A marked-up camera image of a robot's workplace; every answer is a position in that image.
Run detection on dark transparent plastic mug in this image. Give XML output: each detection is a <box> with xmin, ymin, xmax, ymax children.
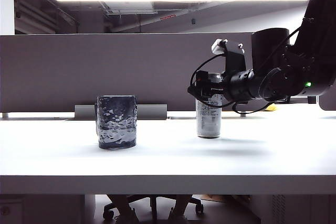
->
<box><xmin>96</xmin><ymin>94</ymin><xmax>138</xmax><ymax>151</ymax></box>

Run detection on grey desk partition panel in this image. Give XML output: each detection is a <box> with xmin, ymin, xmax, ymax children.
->
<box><xmin>317</xmin><ymin>77</ymin><xmax>336</xmax><ymax>111</ymax></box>
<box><xmin>0</xmin><ymin>32</ymin><xmax>268</xmax><ymax>113</ymax></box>

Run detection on brown cardboard piece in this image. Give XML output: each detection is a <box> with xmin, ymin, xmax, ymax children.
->
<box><xmin>201</xmin><ymin>194</ymin><xmax>228</xmax><ymax>204</ymax></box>

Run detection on black hanging gripper cable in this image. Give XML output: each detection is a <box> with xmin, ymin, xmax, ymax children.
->
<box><xmin>230</xmin><ymin>100</ymin><xmax>276</xmax><ymax>116</ymax></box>

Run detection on grey cable tray flap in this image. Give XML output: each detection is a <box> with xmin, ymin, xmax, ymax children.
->
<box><xmin>74</xmin><ymin>104</ymin><xmax>167</xmax><ymax>120</ymax></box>

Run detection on silver metal drink can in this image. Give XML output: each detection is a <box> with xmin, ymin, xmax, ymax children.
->
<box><xmin>196</xmin><ymin>72</ymin><xmax>223</xmax><ymax>139</ymax></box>

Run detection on black camera cable loop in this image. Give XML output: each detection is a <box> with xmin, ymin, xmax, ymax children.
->
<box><xmin>187</xmin><ymin>55</ymin><xmax>226</xmax><ymax>98</ymax></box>

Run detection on black office chair base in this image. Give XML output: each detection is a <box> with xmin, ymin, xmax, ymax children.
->
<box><xmin>102</xmin><ymin>194</ymin><xmax>204</xmax><ymax>222</ymax></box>

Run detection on white desk leg panel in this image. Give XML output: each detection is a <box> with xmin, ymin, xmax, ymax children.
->
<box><xmin>84</xmin><ymin>194</ymin><xmax>96</xmax><ymax>224</ymax></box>

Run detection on white pillar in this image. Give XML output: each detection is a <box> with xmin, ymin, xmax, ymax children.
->
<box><xmin>0</xmin><ymin>0</ymin><xmax>15</xmax><ymax>35</ymax></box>

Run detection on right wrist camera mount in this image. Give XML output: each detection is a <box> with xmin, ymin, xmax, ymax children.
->
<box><xmin>211</xmin><ymin>38</ymin><xmax>247</xmax><ymax>78</ymax></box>

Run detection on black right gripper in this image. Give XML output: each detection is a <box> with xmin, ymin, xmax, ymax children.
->
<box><xmin>195</xmin><ymin>69</ymin><xmax>260</xmax><ymax>103</ymax></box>

